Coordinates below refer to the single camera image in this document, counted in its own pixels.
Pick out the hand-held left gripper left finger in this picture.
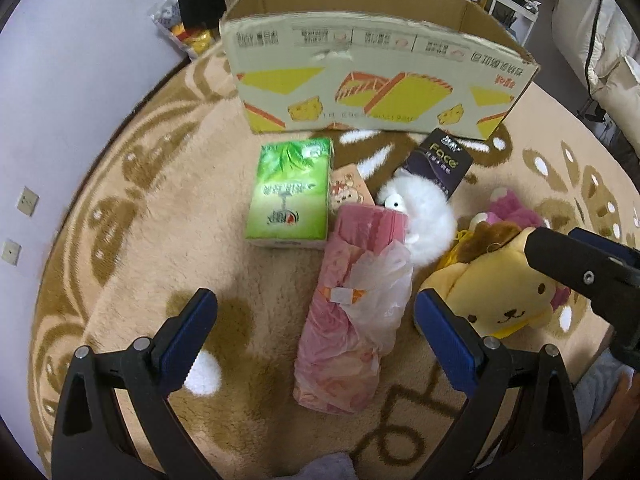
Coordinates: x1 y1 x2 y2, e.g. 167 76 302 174
50 287 223 480

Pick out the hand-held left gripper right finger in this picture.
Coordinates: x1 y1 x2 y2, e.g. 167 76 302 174
414 290 585 480

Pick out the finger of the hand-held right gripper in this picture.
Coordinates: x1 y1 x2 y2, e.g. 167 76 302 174
569 226 640 267
525 226 632 307

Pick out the yellow dog plush toy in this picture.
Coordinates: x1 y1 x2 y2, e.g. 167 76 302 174
419 220 556 341

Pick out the pink pack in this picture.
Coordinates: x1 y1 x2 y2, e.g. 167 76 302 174
292 203 415 415

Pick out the printed cardboard box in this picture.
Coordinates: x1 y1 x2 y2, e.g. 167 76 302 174
219 0 542 142

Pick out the person's right forearm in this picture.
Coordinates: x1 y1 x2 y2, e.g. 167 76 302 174
572 350 640 436

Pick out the pink plush toy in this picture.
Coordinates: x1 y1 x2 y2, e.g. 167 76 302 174
472 187 547 233

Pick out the beige patterned rug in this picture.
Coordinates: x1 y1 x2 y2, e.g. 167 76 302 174
27 35 640 480

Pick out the white fluffy plush toy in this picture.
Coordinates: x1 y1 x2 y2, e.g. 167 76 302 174
375 170 458 266

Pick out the black face towel packet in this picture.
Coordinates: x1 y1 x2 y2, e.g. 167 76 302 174
402 128 474 201

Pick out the grey cloth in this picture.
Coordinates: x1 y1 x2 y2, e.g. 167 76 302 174
300 452 357 480

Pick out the green tissue pack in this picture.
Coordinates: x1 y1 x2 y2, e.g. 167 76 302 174
244 137 335 251

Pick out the small cartoon tissue packet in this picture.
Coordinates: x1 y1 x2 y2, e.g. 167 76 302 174
327 164 376 211

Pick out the white bedding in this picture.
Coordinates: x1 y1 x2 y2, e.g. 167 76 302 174
550 0 640 126

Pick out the white metal cart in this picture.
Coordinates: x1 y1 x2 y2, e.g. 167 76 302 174
487 0 543 46

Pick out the clear bag of colourful items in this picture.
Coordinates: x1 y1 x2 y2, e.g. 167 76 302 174
149 2 221 58

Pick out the black cable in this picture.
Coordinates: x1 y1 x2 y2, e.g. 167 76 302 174
581 0 610 98

